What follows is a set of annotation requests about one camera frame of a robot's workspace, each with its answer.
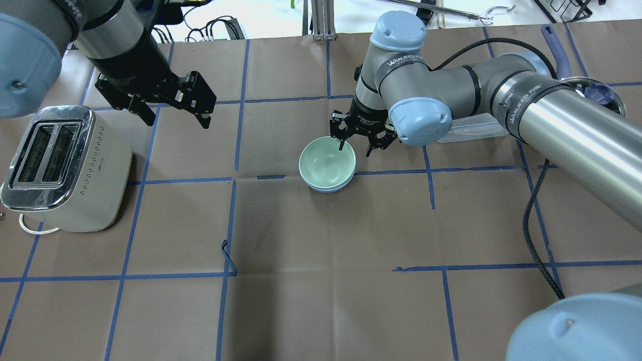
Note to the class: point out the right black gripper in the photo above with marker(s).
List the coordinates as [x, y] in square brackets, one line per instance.
[362, 115]

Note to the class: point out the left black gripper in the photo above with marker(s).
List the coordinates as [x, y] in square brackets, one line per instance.
[124, 62]

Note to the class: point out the green bowl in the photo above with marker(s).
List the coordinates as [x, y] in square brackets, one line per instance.
[323, 155]

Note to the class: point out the blue bowl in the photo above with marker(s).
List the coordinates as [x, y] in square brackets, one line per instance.
[327, 183]

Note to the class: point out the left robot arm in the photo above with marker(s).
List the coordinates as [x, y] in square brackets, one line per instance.
[112, 35]

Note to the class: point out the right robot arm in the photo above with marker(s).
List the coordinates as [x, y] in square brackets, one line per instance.
[398, 97]

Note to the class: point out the cream two-slot toaster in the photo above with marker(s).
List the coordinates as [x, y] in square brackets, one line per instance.
[69, 171]

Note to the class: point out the clear plastic container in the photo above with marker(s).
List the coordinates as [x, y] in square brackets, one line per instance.
[480, 126]

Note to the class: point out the metal stand rod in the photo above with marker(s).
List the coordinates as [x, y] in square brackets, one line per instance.
[486, 19]

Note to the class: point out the aluminium frame post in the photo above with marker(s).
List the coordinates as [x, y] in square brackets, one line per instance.
[318, 20]

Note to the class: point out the black wire rack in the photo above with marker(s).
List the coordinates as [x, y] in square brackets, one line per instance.
[567, 11]

